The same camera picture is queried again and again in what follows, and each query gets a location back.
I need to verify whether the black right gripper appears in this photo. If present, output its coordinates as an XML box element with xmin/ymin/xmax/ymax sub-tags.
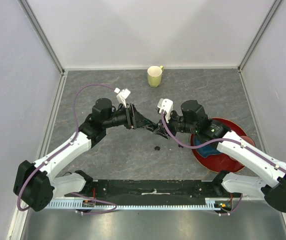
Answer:
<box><xmin>153</xmin><ymin>108</ymin><xmax>198</xmax><ymax>140</ymax></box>

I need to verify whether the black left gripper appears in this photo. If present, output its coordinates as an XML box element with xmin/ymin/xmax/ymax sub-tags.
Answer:
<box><xmin>103</xmin><ymin>103</ymin><xmax>153</xmax><ymax>130</ymax></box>

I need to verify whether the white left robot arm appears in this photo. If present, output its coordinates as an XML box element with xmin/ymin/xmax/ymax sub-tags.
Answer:
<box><xmin>13</xmin><ymin>98</ymin><xmax>158</xmax><ymax>212</ymax></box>

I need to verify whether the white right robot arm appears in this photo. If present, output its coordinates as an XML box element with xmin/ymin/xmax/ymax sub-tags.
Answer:
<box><xmin>156</xmin><ymin>98</ymin><xmax>286</xmax><ymax>213</ymax></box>

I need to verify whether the pale green mug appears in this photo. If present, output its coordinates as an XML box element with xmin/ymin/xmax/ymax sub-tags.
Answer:
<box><xmin>147</xmin><ymin>66</ymin><xmax>164</xmax><ymax>88</ymax></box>

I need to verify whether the blue leaf-shaped dish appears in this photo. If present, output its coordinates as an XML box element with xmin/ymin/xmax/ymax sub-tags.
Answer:
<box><xmin>193</xmin><ymin>136</ymin><xmax>221</xmax><ymax>158</ymax></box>

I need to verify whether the red round plate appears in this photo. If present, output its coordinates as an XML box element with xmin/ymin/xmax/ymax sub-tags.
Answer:
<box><xmin>192</xmin><ymin>117</ymin><xmax>256</xmax><ymax>173</ymax></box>

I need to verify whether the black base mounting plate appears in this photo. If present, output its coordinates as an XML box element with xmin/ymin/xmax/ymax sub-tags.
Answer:
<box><xmin>78</xmin><ymin>179</ymin><xmax>241</xmax><ymax>202</ymax></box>

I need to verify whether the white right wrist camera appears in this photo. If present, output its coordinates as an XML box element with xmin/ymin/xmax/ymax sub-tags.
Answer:
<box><xmin>156</xmin><ymin>98</ymin><xmax>174</xmax><ymax>123</ymax></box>

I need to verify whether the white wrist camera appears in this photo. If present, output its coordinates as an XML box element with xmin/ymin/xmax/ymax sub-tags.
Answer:
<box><xmin>114</xmin><ymin>87</ymin><xmax>131</xmax><ymax>108</ymax></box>
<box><xmin>156</xmin><ymin>98</ymin><xmax>174</xmax><ymax>123</ymax></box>

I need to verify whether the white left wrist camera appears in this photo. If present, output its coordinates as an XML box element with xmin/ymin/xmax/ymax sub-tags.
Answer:
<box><xmin>114</xmin><ymin>87</ymin><xmax>131</xmax><ymax>108</ymax></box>

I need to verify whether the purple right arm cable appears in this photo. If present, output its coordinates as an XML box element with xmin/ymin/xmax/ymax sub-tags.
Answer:
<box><xmin>160</xmin><ymin>111</ymin><xmax>286</xmax><ymax>217</ymax></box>

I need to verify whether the white slotted cable duct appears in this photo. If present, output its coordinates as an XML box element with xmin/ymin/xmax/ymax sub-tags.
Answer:
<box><xmin>45</xmin><ymin>194</ymin><xmax>225</xmax><ymax>211</ymax></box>

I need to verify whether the aluminium frame post left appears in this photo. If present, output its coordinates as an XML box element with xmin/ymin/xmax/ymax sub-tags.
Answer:
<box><xmin>18</xmin><ymin>0</ymin><xmax>65</xmax><ymax>75</ymax></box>

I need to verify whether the aluminium frame post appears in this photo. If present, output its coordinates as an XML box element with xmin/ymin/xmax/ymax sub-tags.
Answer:
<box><xmin>18</xmin><ymin>0</ymin><xmax>65</xmax><ymax>75</ymax></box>
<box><xmin>237</xmin><ymin>0</ymin><xmax>284</xmax><ymax>73</ymax></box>

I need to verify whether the aluminium frame post right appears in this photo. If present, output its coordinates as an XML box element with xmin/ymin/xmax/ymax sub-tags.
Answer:
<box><xmin>237</xmin><ymin>0</ymin><xmax>284</xmax><ymax>73</ymax></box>

